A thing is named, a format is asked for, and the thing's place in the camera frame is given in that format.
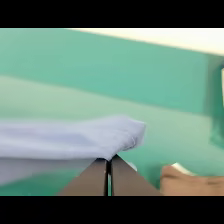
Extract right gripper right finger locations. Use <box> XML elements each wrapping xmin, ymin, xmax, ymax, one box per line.
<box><xmin>110</xmin><ymin>154</ymin><xmax>162</xmax><ymax>197</ymax></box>

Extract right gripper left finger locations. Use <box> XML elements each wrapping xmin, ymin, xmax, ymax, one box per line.
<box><xmin>57</xmin><ymin>158</ymin><xmax>108</xmax><ymax>197</ymax></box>

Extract light blue shirt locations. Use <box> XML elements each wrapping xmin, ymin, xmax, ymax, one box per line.
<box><xmin>0</xmin><ymin>115</ymin><xmax>147</xmax><ymax>187</ymax></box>

